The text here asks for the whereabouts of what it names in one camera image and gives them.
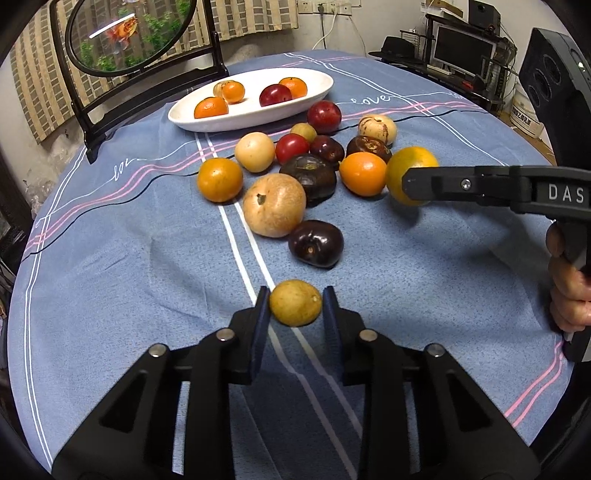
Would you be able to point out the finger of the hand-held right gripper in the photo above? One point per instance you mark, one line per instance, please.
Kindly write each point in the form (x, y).
(461, 184)

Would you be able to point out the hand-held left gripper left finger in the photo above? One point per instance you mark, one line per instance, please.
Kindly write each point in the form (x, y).
(261, 323)

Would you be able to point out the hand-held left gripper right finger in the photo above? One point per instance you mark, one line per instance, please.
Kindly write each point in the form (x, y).
(330, 323)

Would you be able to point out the small yellow plum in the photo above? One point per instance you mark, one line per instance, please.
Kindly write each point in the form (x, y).
(295, 302)
(303, 132)

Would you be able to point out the yellow-green mandarin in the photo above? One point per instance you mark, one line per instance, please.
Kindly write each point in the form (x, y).
(411, 159)

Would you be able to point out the dark purple plum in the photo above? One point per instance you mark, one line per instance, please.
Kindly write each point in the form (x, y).
(316, 243)
(308, 173)
(328, 150)

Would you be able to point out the brownish purple plum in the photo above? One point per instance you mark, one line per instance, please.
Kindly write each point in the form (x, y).
(369, 145)

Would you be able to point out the beige speckled pear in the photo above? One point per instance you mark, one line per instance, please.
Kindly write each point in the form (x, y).
(377, 128)
(218, 87)

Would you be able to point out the large tan pear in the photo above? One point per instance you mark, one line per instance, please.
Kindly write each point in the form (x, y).
(274, 204)

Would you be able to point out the yellow-orange mandarin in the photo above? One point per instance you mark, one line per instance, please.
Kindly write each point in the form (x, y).
(220, 179)

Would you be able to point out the pale yellow round pear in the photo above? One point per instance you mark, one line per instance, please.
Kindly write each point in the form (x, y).
(254, 151)

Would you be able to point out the red tomato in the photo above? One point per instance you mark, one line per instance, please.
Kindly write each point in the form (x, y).
(292, 148)

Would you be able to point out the large red plum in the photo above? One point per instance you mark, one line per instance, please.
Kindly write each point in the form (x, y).
(275, 95)

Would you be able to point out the white oval plate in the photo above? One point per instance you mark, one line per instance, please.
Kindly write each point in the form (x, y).
(249, 110)

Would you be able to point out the large orange mandarin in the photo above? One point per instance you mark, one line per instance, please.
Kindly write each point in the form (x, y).
(211, 107)

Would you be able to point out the person's right hand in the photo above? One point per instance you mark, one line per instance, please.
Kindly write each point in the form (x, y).
(572, 295)

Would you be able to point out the white bucket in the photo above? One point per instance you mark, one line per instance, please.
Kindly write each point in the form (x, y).
(526, 115)

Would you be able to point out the black computer desk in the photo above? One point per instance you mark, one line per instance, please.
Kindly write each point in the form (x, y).
(489, 94)

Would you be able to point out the blue striped tablecloth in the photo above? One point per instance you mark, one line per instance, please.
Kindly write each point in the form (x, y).
(138, 277)

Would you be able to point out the computer monitor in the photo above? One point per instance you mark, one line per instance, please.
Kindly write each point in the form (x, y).
(461, 48)

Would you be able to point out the black hat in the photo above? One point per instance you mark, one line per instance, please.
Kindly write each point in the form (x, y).
(397, 48)

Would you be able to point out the black speaker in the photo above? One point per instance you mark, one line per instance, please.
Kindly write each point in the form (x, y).
(485, 11)

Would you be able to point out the cardboard box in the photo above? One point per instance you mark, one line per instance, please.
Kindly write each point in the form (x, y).
(443, 9)

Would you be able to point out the white power strip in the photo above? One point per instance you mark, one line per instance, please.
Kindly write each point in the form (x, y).
(330, 6)

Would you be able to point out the white wall socket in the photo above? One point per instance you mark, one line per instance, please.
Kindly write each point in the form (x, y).
(304, 5)

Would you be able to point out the striped beige wall cloth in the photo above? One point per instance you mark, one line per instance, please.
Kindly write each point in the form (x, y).
(41, 78)

